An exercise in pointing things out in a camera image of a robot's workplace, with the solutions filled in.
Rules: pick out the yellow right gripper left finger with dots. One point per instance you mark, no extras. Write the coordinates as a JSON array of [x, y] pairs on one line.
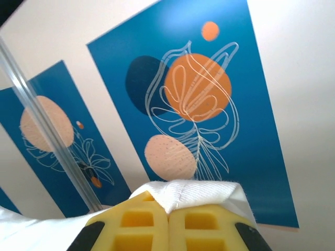
[[136, 209]]

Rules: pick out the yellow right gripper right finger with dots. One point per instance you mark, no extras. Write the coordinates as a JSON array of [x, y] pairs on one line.
[[225, 222]]

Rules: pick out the plain white t-shirt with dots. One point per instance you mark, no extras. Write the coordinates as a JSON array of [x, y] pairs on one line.
[[196, 193]]

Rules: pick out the blue poster with fern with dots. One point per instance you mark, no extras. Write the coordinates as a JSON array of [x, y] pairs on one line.
[[248, 130]]

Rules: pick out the blue poster with lily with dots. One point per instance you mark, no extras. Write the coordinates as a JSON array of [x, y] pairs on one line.
[[60, 86]]

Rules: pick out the aluminium frame post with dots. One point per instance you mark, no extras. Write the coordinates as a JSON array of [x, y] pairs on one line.
[[55, 141]]

